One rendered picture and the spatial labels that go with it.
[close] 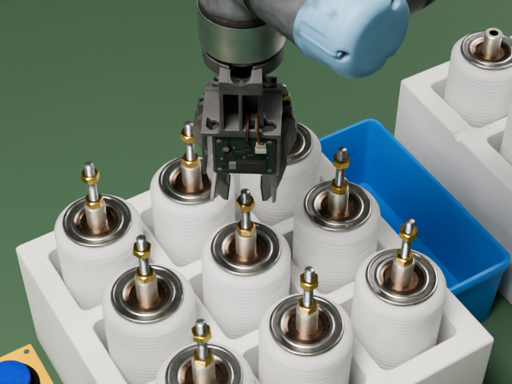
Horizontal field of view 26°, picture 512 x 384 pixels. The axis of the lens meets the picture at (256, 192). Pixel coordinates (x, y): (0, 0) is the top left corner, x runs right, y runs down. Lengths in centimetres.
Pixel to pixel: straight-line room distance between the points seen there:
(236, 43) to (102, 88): 86
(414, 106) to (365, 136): 9
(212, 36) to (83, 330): 42
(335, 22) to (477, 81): 64
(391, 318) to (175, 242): 27
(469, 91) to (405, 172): 15
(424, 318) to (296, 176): 24
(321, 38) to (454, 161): 68
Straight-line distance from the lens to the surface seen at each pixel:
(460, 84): 144
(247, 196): 112
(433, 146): 149
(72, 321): 123
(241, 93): 94
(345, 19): 79
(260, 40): 92
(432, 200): 147
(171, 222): 124
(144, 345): 114
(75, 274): 123
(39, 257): 129
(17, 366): 102
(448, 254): 149
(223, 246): 118
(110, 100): 174
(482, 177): 142
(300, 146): 129
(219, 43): 93
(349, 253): 122
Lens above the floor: 115
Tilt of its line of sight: 47 degrees down
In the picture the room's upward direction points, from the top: straight up
